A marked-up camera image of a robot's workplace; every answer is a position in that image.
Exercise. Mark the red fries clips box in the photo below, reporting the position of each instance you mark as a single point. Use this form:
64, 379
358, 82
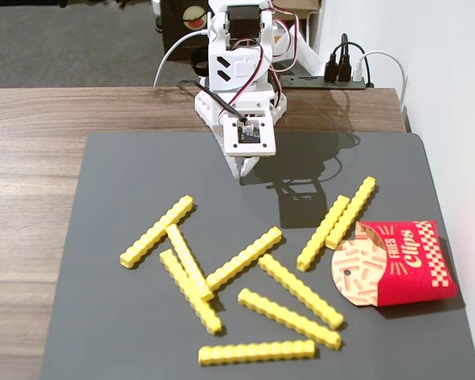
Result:
411, 265

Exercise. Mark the dark brown box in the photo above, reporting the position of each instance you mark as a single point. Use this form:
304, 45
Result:
178, 35

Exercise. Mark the tan cardboard box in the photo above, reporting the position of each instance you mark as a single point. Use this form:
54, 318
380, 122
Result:
301, 4

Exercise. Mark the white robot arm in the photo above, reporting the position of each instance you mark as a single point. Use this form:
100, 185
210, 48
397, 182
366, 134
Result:
241, 67

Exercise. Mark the dark grey mat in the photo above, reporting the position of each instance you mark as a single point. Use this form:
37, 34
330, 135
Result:
142, 316

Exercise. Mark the wrist camera board white mount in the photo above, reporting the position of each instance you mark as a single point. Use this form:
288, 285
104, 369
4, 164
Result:
249, 136

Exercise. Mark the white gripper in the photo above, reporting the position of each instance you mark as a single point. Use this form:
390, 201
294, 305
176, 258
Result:
241, 166

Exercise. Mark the yellow crinkle toy fry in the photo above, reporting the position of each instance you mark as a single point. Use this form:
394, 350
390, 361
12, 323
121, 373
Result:
188, 261
243, 257
200, 306
301, 293
322, 233
257, 352
158, 231
289, 318
350, 213

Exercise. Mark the black power strip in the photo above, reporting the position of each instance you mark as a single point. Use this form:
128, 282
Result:
312, 82

